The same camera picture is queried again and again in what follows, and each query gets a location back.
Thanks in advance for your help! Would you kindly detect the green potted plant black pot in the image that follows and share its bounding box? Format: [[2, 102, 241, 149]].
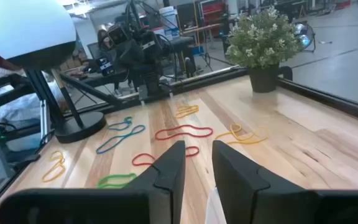
[[225, 6, 301, 93]]

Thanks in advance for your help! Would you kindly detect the red tool cabinet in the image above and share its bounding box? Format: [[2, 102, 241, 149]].
[[201, 0, 227, 27]]

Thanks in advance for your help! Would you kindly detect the white plastic bucket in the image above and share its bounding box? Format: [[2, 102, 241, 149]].
[[159, 6, 180, 38]]

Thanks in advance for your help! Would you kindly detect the white globe lamp black base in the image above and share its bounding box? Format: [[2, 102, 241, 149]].
[[0, 0, 107, 144]]

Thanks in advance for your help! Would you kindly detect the red rubber band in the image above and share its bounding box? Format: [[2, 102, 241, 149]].
[[131, 146, 200, 167], [154, 124, 214, 141]]

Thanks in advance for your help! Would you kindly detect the yellow rubber band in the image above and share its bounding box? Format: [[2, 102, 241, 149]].
[[175, 105, 200, 119], [214, 123, 269, 145], [41, 151, 66, 183]]

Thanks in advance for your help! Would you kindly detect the black support beam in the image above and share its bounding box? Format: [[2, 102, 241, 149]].
[[0, 73, 43, 113]]

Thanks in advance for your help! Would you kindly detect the green rubber band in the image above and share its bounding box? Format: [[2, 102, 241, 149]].
[[97, 173, 137, 189]]

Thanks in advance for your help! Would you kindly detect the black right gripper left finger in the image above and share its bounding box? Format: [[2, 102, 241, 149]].
[[0, 140, 186, 224]]

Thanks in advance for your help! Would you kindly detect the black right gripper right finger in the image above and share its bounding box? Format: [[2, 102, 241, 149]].
[[212, 140, 358, 224]]

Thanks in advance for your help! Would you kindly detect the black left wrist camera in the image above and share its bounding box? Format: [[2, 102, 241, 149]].
[[106, 24, 129, 45]]

